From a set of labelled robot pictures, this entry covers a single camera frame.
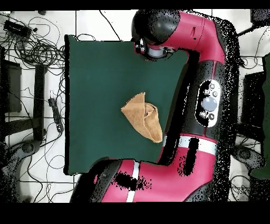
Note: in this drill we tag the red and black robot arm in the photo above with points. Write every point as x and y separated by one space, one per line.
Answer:
189 31

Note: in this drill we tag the black power strip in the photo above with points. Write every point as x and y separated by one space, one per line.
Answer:
56 114

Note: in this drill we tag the grey curved base foot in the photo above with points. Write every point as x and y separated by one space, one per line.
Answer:
27 148
245 154

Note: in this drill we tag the black electronics box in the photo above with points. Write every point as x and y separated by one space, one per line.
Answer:
15 28

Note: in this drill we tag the dark flat box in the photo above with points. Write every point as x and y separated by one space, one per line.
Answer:
12 88
253 99

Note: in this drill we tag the black upright bar stand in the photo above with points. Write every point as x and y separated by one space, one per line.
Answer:
39 101

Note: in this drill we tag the tan terry towel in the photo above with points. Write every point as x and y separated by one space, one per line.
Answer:
139 118

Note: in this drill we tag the dark tripod rod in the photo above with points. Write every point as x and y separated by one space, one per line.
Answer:
259 18

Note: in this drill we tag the dark green table cloth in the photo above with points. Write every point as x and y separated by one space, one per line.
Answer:
95 84

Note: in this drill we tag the small dark round object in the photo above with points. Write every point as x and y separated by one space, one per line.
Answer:
42 12

